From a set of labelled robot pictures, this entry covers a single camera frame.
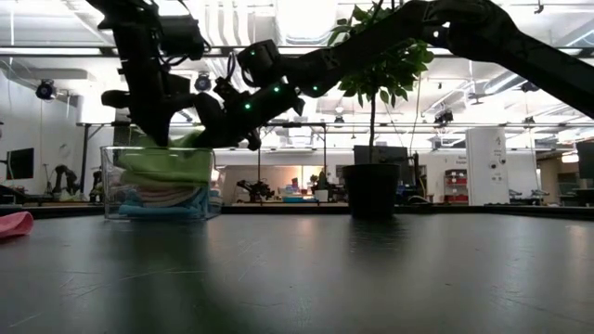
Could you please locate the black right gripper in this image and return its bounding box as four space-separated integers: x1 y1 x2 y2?
192 77 306 152

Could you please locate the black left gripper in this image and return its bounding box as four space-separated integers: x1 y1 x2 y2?
100 59 199 148

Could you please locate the green microfiber towel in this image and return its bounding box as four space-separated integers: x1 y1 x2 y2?
113 131 214 186

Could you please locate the white waffle-weave towel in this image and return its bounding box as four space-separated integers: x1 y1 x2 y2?
121 181 201 208

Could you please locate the light blue microfiber towel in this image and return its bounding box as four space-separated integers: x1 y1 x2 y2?
116 203 208 220

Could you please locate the pink microfiber towel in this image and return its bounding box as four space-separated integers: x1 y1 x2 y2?
0 211 35 240

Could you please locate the clear plastic bin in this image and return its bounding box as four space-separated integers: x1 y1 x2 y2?
100 146 224 222

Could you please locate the black monitor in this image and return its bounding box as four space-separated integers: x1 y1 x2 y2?
5 147 36 181

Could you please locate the potted artificial green plant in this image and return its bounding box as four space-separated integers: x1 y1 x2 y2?
327 0 436 220

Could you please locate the dark background monitor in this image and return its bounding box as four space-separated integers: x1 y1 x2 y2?
353 145 409 166

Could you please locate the red background shelf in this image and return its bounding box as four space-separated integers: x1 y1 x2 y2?
444 168 470 204

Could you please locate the white background pillar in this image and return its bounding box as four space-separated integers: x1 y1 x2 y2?
465 127 510 207

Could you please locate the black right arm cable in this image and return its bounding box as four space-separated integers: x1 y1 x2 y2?
225 50 254 89

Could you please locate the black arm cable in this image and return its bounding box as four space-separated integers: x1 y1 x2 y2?
225 50 254 89
155 0 213 66

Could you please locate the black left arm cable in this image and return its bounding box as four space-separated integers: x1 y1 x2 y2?
155 0 213 66

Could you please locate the black background station frame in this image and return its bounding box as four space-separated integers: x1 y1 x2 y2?
256 122 329 176

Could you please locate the black aluminium table frame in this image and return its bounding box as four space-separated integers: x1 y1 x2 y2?
0 202 594 222

